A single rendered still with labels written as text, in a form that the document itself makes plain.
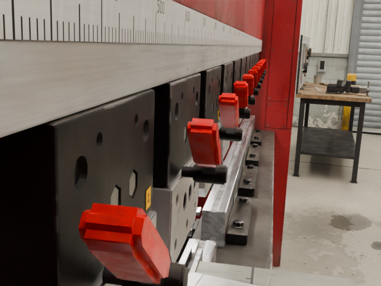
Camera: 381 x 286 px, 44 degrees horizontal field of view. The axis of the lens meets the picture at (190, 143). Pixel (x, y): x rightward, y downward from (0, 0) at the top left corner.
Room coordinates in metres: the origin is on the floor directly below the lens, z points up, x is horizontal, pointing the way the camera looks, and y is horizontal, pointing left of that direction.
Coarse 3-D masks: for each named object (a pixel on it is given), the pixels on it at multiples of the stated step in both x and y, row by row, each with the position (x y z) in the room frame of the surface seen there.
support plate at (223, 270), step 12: (204, 264) 0.74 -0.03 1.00; (216, 264) 0.74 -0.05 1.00; (228, 264) 0.74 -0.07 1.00; (216, 276) 0.70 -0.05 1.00; (228, 276) 0.70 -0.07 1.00; (240, 276) 0.70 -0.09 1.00; (264, 276) 0.71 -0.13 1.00; (276, 276) 0.71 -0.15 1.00; (288, 276) 0.71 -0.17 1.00; (300, 276) 0.71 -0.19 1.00; (312, 276) 0.71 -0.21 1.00; (324, 276) 0.72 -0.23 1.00
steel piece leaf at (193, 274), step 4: (192, 272) 0.71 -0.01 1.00; (196, 272) 0.71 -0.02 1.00; (188, 276) 0.69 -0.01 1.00; (192, 276) 0.69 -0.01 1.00; (196, 276) 0.69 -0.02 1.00; (200, 276) 0.69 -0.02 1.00; (188, 280) 0.68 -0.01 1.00; (192, 280) 0.68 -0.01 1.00; (196, 280) 0.68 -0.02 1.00; (188, 284) 0.67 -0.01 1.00; (192, 284) 0.67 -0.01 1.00; (196, 284) 0.67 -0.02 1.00
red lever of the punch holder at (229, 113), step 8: (224, 96) 0.54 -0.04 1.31; (232, 96) 0.54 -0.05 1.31; (224, 104) 0.54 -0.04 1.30; (232, 104) 0.54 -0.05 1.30; (224, 112) 0.55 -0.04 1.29; (232, 112) 0.55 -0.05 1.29; (224, 120) 0.57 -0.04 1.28; (232, 120) 0.56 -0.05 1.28; (224, 128) 0.60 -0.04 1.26; (232, 128) 0.59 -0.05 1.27; (240, 128) 0.60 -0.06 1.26; (224, 136) 0.60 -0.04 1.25; (232, 136) 0.60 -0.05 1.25; (240, 136) 0.60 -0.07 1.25
